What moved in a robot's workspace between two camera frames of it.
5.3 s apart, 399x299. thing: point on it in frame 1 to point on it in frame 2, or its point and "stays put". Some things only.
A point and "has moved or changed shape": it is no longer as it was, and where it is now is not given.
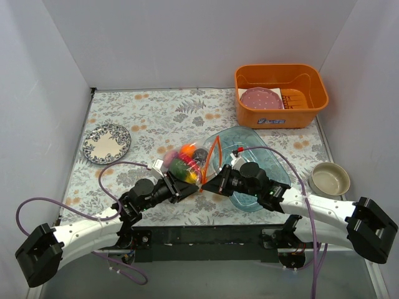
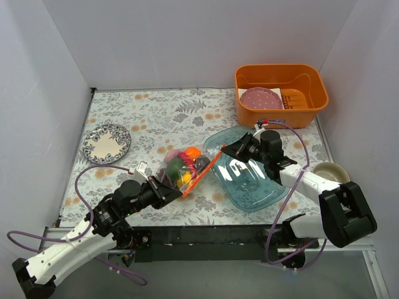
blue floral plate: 106,144 stays put
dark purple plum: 200,154 to 201,163
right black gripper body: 224,179 to 244,147
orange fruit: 188,149 has moved or changed shape
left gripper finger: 185,189 to 169,193
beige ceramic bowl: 328,179 stays put
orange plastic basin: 278,96 stays put
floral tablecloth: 126,131 stays put
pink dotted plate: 260,98 stays put
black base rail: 217,242 stays put
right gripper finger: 218,184 to 240,148
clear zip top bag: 196,163 has moved or changed shape
